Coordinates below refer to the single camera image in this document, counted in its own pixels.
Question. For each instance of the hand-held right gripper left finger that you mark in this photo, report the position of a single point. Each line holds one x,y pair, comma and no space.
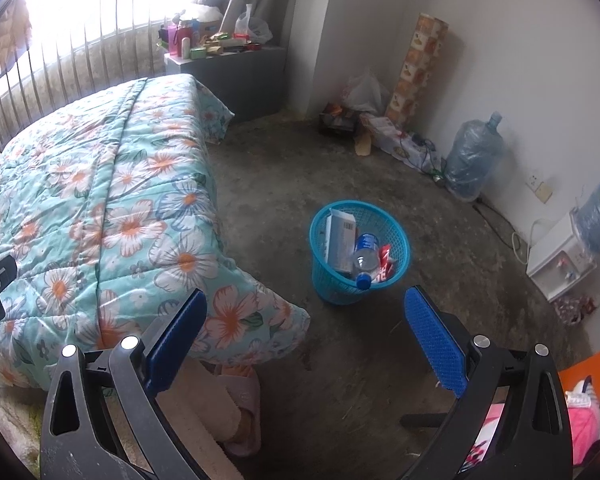
180,340

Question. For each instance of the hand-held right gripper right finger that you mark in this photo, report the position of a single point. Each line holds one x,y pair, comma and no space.
435,340

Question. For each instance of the red snack bag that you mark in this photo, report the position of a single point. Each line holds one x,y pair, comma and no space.
386,260

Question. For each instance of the blue label plastic bottle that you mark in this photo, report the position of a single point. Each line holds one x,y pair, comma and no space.
366,255

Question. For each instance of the blue plastic basket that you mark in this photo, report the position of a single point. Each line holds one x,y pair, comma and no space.
330,280

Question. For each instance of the white cardboard box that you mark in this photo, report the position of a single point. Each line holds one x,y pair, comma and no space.
340,240

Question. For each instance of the pink slipper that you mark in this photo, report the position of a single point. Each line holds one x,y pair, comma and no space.
250,400

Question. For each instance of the dark patterned bag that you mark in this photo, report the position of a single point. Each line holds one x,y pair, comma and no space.
572,310

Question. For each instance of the white water dispenser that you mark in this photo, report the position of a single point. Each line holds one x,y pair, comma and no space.
550,255

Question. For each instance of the orange cardboard box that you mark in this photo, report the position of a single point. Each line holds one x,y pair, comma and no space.
595,365

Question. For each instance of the floral blanket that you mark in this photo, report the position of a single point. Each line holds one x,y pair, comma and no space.
130,185

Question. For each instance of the empty clear water jug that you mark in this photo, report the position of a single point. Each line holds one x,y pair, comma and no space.
472,160

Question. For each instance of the beige insole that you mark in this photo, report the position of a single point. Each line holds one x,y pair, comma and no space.
364,145

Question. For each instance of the white printed flat box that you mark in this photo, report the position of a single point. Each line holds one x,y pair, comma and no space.
387,132

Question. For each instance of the black snack box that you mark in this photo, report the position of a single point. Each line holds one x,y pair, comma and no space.
337,120

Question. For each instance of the white crumpled plastic bag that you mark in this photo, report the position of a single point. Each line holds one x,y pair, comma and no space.
367,92

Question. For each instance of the metal railing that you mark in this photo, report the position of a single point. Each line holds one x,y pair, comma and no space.
80,55

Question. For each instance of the grey cabinet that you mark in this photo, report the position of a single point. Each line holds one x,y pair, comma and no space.
250,80

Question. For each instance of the beige puffer jacket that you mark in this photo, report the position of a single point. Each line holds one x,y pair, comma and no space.
12,35

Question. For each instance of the patterned rolled mat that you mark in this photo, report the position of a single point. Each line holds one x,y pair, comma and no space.
420,60

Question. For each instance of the small white bottle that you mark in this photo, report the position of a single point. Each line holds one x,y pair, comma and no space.
185,49

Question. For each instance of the pink bottle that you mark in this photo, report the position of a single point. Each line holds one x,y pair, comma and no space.
172,39

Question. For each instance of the red thermos bottle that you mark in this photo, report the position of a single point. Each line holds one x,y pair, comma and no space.
183,32

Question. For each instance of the white knotted plastic bag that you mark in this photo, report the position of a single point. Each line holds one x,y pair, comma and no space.
252,25

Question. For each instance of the pile of clothes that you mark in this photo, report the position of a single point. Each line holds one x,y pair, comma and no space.
210,10

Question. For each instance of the wall socket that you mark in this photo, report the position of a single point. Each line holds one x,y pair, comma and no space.
540,187

